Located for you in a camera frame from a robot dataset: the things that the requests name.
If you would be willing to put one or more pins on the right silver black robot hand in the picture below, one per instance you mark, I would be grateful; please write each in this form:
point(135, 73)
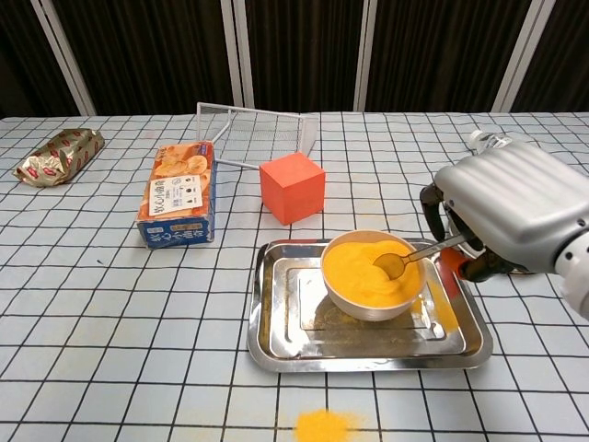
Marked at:
point(515, 202)

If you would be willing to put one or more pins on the metal spoon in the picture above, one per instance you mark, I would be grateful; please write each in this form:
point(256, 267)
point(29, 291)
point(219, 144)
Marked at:
point(391, 266)

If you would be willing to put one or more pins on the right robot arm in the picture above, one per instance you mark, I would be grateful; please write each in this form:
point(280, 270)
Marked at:
point(577, 281)

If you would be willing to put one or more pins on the beige bowl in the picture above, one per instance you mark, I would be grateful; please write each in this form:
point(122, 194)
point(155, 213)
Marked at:
point(368, 315)

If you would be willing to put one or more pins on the rectangular steel tray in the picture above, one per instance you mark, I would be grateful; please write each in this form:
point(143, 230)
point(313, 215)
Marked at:
point(294, 322)

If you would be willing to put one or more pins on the white grid-pattern tablecloth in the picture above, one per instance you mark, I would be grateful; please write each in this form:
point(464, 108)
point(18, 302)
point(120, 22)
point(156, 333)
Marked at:
point(92, 299)

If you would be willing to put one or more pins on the clear plastic water bottle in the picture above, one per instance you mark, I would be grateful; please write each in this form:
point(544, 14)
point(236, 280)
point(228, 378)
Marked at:
point(481, 140)

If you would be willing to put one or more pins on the yellow powder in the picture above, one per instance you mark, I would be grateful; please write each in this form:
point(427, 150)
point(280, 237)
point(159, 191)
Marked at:
point(349, 276)

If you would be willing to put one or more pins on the orange cube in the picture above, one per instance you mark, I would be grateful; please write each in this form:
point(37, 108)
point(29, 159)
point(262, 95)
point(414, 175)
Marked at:
point(292, 189)

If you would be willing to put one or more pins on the small yellow powder spill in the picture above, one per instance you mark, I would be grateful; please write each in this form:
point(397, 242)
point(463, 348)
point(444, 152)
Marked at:
point(322, 426)

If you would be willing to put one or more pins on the orange blue cookie box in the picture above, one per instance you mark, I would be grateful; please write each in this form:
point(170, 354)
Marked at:
point(179, 193)

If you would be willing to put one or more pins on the dark folding screen white frames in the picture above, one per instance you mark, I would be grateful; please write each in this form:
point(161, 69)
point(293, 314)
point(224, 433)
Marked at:
point(161, 55)

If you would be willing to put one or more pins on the gold foil snack bag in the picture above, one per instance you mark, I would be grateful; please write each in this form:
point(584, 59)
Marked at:
point(59, 156)

